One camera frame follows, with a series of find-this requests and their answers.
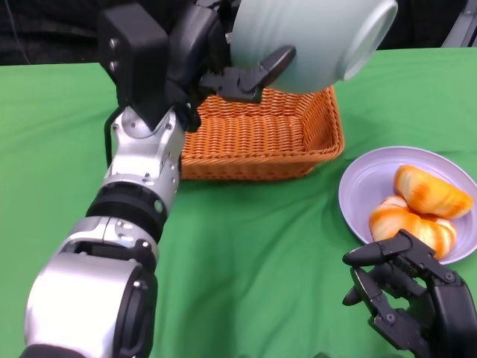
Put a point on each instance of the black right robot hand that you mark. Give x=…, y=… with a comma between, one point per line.
x=447, y=309

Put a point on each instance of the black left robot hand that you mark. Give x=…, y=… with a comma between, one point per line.
x=194, y=48

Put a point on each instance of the orange striped bread roll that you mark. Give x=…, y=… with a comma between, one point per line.
x=432, y=192
x=402, y=223

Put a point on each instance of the grey-green bowl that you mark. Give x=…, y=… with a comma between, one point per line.
x=305, y=41

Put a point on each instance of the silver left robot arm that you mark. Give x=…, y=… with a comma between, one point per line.
x=93, y=283

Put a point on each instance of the orange wicker basket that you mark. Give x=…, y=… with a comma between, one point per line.
x=253, y=141

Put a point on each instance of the lilac plate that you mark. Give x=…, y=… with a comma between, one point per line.
x=369, y=175

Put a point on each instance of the black backdrop cloth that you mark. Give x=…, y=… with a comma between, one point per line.
x=44, y=26

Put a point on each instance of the green tablecloth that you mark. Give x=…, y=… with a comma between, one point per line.
x=261, y=242

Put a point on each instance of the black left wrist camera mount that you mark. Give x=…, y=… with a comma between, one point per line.
x=138, y=63

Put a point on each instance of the grey metal frame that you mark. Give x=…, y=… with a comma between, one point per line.
x=462, y=26

